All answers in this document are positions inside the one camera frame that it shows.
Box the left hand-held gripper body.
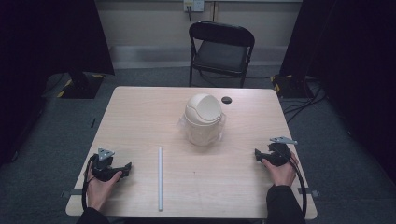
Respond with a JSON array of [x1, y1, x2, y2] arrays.
[[90, 147, 125, 183]]

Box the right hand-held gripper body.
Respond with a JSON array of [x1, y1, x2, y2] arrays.
[[262, 135, 299, 167]]

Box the person's right hand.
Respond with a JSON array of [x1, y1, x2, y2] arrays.
[[261, 151, 300, 188]]

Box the person's left hand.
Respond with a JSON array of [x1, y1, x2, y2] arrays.
[[86, 163, 123, 213]]

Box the white straw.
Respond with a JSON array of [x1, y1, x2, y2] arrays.
[[157, 147, 164, 213]]

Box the cream swing-lid trash can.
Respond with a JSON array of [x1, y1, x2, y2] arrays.
[[183, 92, 224, 147]]

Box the black stand base striped tape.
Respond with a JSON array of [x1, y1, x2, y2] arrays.
[[55, 70, 106, 100], [270, 74, 314, 100]]

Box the black folding chair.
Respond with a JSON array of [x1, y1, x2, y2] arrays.
[[188, 20, 256, 89]]

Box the dark curtain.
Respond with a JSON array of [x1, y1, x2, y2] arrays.
[[0, 0, 116, 162], [278, 0, 396, 185]]

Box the left hand-held gripper black cable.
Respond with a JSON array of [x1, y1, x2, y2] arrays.
[[80, 154, 98, 213]]

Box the hand-held gripper black cable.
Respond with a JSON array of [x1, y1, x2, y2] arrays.
[[270, 145, 308, 219], [80, 154, 98, 213]]

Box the right hand-held gripper black cable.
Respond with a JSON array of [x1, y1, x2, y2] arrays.
[[270, 145, 308, 219]]

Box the grey table bracket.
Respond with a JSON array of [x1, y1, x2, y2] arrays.
[[60, 188, 84, 199], [298, 188, 320, 199]]

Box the black floor cables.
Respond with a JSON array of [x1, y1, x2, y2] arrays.
[[281, 78, 329, 125]]

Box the white wall socket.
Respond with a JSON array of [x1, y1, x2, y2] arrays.
[[183, 0, 205, 13]]

